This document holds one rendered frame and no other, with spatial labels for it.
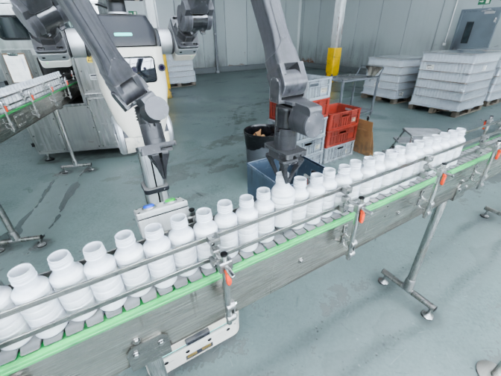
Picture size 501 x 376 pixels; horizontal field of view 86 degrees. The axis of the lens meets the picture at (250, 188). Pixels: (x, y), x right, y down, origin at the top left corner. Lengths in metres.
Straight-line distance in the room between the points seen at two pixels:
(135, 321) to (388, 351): 1.48
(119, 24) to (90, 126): 3.29
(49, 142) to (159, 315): 4.06
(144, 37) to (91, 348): 0.98
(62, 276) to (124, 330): 0.19
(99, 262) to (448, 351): 1.84
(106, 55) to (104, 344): 0.64
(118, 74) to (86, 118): 3.62
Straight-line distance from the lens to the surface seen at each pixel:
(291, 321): 1.86
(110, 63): 0.75
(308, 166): 1.50
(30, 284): 0.66
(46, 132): 4.59
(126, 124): 1.13
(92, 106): 4.30
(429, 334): 2.07
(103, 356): 0.79
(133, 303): 0.72
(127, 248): 0.64
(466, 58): 6.99
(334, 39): 10.78
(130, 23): 1.18
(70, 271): 0.66
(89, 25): 0.73
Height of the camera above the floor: 1.53
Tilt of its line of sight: 30 degrees down
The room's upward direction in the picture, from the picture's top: 1 degrees counter-clockwise
